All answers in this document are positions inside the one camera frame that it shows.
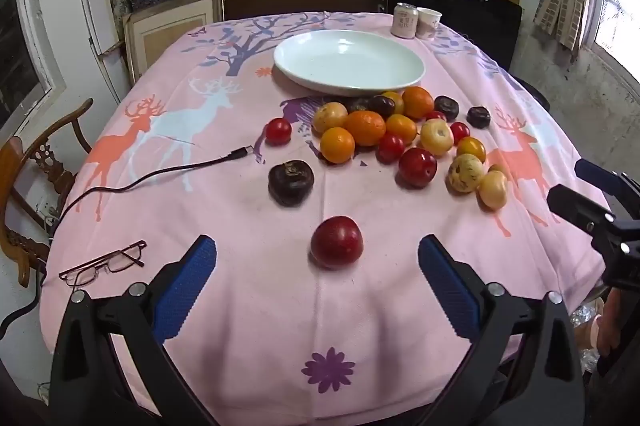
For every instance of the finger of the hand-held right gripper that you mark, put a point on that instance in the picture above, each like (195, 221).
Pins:
(592, 171)
(575, 206)

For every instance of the white plate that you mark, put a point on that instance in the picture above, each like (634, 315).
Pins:
(350, 60)

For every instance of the thin-framed eyeglasses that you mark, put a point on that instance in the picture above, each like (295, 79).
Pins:
(80, 276)

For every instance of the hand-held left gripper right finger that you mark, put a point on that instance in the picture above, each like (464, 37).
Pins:
(450, 291)

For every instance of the clear plastic bag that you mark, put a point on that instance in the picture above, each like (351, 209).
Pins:
(582, 321)

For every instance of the carved wooden chair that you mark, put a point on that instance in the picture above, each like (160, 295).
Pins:
(50, 165)

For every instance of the pink drink can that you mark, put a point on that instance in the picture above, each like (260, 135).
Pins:
(405, 21)

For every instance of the white leaning board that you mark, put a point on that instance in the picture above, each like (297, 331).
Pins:
(95, 5)

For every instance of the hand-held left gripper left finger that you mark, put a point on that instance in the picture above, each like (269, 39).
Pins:
(187, 286)

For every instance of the person's right hand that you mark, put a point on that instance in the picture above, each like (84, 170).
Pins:
(608, 323)

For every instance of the small orange tangerine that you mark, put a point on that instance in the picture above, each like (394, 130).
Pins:
(471, 149)

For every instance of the printed paper cup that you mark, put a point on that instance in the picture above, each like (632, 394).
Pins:
(428, 24)

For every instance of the pink printed tablecloth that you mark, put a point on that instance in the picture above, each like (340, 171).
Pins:
(225, 211)

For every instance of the black flat screen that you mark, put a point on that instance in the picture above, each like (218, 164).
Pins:
(480, 20)

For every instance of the small red plum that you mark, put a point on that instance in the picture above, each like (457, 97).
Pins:
(460, 132)
(278, 130)
(390, 148)
(435, 115)

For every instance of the large red plum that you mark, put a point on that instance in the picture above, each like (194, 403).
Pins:
(336, 242)
(417, 165)

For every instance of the beige framed panel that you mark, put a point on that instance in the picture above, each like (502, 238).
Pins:
(170, 35)

